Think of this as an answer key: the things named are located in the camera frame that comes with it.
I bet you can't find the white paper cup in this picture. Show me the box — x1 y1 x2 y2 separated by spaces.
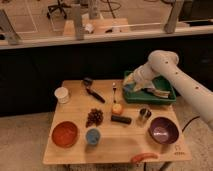
54 87 70 104

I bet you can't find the purple bowl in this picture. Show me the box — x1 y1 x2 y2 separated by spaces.
148 117 179 145

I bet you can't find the black cable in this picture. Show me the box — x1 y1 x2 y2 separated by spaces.
181 115 201 133

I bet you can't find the blue cup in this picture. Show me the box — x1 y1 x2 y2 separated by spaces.
86 128 101 145

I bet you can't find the green plastic tray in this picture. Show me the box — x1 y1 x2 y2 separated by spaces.
123 76 176 105

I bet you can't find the small metal cup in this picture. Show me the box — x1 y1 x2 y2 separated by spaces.
139 108 152 121

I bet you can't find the orange bowl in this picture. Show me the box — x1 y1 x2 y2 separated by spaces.
51 121 78 148

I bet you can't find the green sponge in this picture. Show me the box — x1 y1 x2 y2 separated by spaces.
123 85 133 92

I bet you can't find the metal spoon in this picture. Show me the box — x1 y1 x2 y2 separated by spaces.
112 82 117 103

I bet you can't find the folded cloth in tray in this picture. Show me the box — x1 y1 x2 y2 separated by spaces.
145 86 170 98

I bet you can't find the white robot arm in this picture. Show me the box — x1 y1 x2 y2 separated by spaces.
123 50 213 130

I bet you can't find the bunch of dark grapes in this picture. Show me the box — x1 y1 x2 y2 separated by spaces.
86 108 103 127

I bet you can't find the orange yellow fruit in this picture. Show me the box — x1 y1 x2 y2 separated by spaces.
112 103 123 115

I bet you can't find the black rectangular block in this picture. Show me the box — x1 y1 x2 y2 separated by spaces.
111 115 132 124

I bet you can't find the black office chair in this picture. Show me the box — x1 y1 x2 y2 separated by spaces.
46 0 70 19

